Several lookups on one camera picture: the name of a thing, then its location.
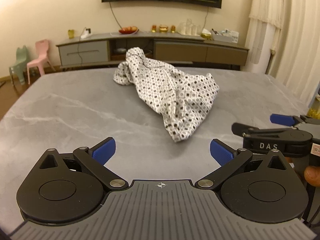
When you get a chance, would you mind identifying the red plate of fruit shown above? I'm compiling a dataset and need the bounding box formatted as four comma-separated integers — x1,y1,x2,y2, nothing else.
118,26,139,34

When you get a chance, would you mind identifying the grey tray with small items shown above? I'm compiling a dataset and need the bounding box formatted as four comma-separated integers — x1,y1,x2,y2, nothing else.
211,29,239,44

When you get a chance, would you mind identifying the white standing air conditioner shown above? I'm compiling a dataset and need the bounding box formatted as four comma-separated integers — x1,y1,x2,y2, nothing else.
247,17,272,74

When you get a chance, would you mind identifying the group of clear glasses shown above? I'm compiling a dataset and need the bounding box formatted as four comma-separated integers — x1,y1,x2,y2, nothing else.
178,19,202,36

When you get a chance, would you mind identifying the pink plastic child chair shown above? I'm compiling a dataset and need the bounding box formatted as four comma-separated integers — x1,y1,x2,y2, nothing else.
26,39,57,85

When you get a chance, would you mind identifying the dark power strip cable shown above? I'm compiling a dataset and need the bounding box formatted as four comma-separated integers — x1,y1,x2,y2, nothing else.
76,39,83,66

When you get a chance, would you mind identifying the white curtain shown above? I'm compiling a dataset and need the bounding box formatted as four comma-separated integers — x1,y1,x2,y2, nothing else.
249,0,320,107

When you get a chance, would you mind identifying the long grey brown sideboard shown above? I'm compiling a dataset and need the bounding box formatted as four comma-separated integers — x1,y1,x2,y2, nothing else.
55,31,250,71

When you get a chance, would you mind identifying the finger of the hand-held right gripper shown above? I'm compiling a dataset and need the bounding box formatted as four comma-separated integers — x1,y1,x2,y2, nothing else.
270,114,304,127
231,122,261,138

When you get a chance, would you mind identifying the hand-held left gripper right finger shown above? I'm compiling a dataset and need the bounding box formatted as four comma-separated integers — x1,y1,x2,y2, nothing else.
194,138,292,189

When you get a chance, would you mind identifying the white power strip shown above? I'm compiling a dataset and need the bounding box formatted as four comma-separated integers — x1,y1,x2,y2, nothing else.
80,27,93,39

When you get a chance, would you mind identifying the green plastic child chair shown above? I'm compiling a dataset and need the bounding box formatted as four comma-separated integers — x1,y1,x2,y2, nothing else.
9,45,30,87

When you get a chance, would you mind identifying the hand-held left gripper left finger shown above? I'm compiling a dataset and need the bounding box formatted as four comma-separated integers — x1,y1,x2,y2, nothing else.
32,137,129,190

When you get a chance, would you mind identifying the person's right hand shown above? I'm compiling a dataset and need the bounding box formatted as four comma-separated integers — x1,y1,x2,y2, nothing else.
304,166,320,186

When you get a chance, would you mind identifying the white black patterned garment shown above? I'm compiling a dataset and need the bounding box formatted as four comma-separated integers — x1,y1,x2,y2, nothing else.
113,47,220,143

